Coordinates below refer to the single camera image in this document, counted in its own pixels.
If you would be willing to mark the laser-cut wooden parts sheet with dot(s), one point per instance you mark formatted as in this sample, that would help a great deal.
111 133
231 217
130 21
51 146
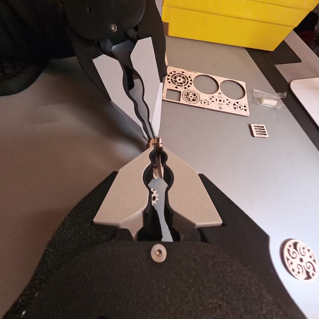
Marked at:
246 99

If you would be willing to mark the person's left forearm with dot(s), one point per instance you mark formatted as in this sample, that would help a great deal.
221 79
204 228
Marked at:
32 25

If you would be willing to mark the clear plastic parts bag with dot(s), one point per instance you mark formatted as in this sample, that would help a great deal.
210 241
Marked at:
268 101

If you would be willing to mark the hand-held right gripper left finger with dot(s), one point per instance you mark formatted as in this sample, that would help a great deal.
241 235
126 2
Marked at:
119 199

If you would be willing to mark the small slotted wooden piece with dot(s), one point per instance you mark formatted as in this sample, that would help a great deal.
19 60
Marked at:
258 130

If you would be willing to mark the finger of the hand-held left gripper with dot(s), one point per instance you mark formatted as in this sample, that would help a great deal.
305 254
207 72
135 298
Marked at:
148 69
109 74

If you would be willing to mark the swirl-cut wooden disc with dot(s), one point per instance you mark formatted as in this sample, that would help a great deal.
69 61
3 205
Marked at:
300 260

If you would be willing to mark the small wooden gear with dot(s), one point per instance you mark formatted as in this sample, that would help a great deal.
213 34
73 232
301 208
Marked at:
154 196

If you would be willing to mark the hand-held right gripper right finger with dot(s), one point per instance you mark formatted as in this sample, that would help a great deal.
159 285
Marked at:
194 199

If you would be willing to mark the yellow plastic bin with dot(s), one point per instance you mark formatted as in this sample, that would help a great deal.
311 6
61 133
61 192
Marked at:
224 25

